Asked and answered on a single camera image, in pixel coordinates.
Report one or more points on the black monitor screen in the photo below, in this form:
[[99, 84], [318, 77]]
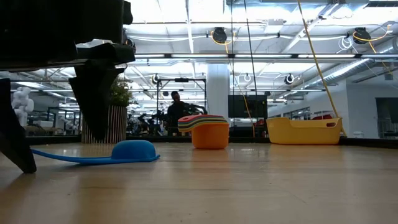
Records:
[[245, 107]]

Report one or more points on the person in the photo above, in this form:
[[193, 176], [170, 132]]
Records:
[[175, 112]]

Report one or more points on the orange measuring cup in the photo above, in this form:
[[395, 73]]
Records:
[[210, 138]]

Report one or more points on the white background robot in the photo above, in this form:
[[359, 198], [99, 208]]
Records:
[[21, 105]]

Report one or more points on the purple measuring cup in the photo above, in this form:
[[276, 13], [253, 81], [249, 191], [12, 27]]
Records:
[[185, 127]]

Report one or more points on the yellow measuring cup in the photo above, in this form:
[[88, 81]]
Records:
[[185, 124]]

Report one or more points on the black table frame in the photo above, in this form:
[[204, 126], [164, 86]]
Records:
[[56, 140]]

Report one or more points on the blue measuring cup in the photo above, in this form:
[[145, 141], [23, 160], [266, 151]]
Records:
[[133, 151]]

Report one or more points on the black metal frame stand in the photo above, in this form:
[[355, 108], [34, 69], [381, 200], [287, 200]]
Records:
[[182, 80]]

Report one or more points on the yellow plastic basket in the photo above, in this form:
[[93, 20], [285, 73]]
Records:
[[298, 133]]

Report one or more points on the potted plant striped pot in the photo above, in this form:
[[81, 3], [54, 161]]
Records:
[[119, 124]]

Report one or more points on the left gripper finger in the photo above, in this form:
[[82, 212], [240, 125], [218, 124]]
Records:
[[15, 133], [96, 102]]

